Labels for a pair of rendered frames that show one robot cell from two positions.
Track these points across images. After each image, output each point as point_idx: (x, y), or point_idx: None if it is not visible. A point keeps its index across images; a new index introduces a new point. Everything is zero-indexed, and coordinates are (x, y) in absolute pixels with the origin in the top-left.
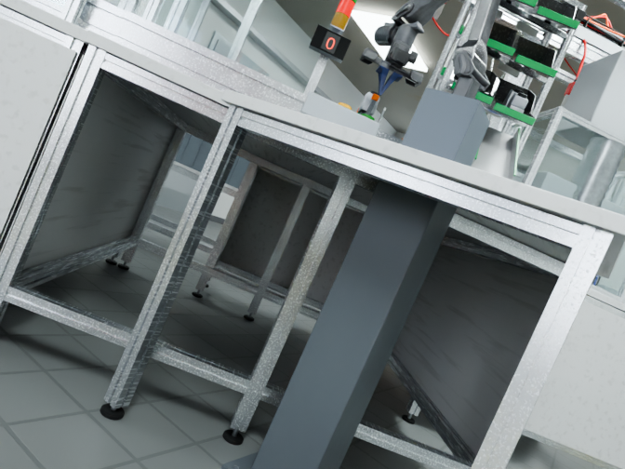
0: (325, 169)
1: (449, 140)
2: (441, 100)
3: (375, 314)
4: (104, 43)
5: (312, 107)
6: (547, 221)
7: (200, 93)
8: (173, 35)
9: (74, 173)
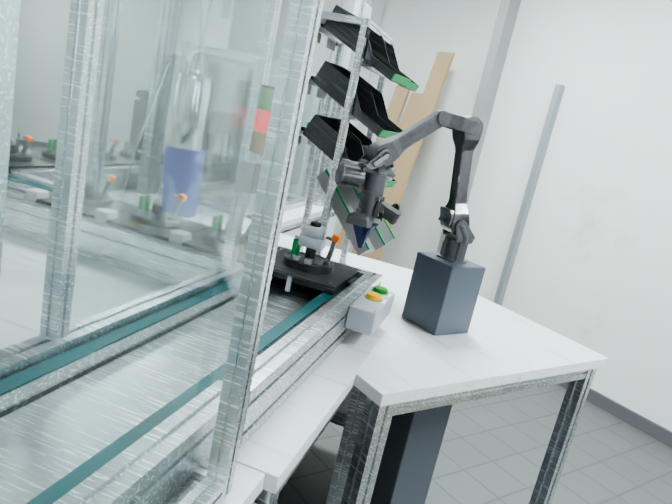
0: None
1: (469, 303)
2: (463, 275)
3: (436, 442)
4: (289, 469)
5: (375, 325)
6: (577, 372)
7: (337, 407)
8: (285, 364)
9: None
